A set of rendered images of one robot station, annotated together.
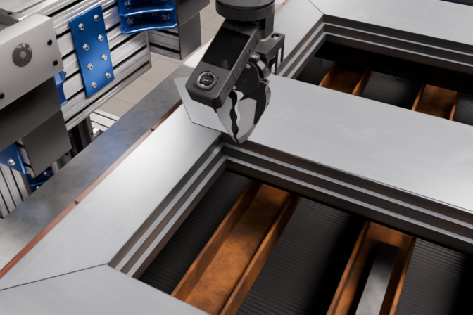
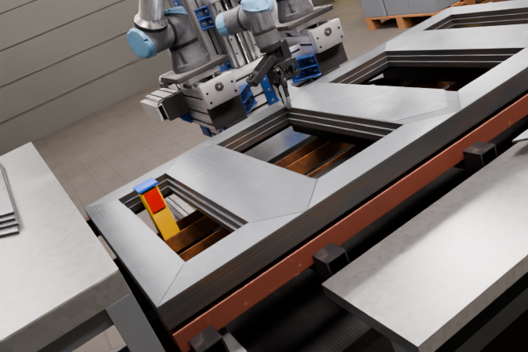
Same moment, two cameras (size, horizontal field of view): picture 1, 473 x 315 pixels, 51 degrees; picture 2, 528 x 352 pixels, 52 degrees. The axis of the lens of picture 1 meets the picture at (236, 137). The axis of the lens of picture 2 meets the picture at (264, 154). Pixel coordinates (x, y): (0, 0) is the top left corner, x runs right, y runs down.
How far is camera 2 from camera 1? 1.27 m
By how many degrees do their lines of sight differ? 40
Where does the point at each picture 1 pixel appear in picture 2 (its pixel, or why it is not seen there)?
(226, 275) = not seen: hidden behind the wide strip
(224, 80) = (256, 75)
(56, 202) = not seen: hidden behind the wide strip
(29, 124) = (229, 119)
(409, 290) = not seen: hidden behind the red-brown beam
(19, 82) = (218, 97)
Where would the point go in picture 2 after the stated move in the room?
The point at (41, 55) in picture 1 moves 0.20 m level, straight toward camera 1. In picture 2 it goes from (228, 86) to (215, 105)
